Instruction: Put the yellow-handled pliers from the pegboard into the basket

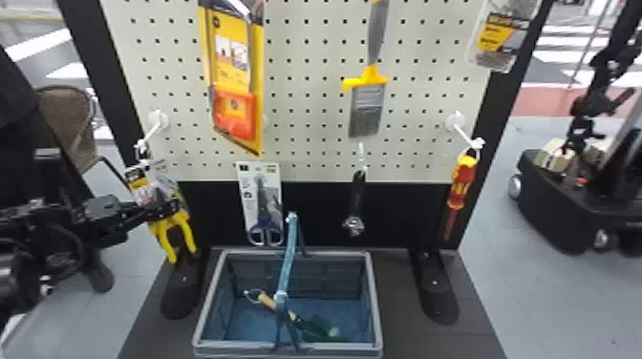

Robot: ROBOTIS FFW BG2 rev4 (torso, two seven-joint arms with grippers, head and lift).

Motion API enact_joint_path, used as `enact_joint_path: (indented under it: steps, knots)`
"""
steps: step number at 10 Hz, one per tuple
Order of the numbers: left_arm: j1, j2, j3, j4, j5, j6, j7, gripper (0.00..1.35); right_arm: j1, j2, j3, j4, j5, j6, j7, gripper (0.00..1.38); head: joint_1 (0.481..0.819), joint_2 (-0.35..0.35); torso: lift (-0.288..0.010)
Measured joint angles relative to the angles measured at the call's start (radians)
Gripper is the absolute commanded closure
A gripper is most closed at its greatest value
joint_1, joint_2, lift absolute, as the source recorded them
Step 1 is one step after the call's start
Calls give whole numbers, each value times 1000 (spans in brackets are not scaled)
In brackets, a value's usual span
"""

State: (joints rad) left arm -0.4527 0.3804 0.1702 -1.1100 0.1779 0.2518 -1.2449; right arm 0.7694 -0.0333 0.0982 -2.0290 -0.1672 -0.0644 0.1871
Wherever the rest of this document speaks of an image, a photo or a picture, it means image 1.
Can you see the brown mesh chair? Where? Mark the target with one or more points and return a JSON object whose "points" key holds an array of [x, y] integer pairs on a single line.
{"points": [[65, 120]]}

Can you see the green trowel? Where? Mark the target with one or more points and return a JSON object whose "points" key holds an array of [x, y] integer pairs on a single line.
{"points": [[313, 328]]}

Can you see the blue scissors on card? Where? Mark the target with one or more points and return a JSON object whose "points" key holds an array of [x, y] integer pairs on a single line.
{"points": [[261, 193]]}

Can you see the black wrench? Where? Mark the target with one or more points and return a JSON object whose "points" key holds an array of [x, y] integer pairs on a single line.
{"points": [[356, 195]]}

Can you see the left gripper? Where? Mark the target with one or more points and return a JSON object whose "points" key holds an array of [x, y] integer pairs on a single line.
{"points": [[103, 218]]}

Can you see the yellow paint brush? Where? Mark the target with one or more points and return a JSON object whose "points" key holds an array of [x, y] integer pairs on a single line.
{"points": [[367, 107]]}

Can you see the blue basket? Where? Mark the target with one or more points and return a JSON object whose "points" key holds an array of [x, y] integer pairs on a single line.
{"points": [[301, 321]]}

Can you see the white pegboard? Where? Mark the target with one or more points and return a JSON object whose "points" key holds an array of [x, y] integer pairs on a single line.
{"points": [[311, 150]]}

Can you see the yellow pliers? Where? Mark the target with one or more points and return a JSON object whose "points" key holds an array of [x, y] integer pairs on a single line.
{"points": [[173, 228]]}

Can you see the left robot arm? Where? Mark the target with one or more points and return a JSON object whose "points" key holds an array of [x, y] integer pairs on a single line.
{"points": [[27, 228]]}

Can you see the grey tool on yellow card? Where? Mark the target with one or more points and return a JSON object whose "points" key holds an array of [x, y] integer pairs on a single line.
{"points": [[496, 37]]}

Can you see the orange tool on yellow card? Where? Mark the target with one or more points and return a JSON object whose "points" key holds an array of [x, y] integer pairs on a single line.
{"points": [[231, 55]]}

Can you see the red screwdriver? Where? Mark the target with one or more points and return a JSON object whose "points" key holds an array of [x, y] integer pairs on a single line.
{"points": [[460, 183]]}

